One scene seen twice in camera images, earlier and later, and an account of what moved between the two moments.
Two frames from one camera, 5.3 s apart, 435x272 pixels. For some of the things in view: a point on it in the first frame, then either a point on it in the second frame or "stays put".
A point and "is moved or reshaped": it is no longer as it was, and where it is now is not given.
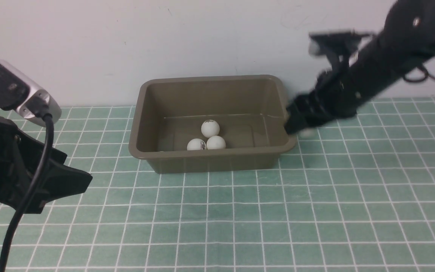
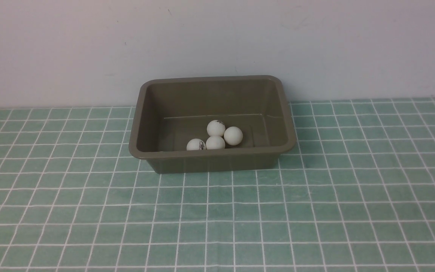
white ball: x=196 y=144 stays put
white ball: x=307 y=133 -> x=233 y=135
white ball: x=210 y=128 is moved or reshaped
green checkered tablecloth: x=377 y=191 stays put
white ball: x=215 y=142 stays put
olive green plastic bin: x=250 y=111 stays put
